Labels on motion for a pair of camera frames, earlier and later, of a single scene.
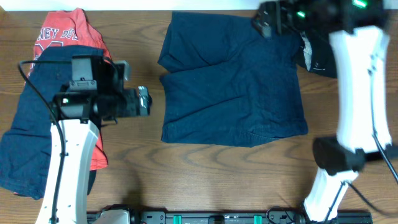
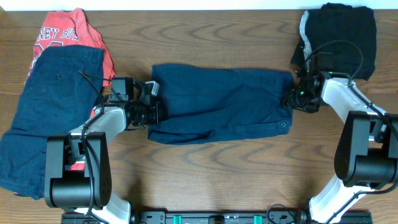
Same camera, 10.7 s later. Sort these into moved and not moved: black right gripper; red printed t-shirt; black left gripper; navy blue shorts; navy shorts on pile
Moved: navy blue shorts; black right gripper; black left gripper
Not moved: navy shorts on pile; red printed t-shirt
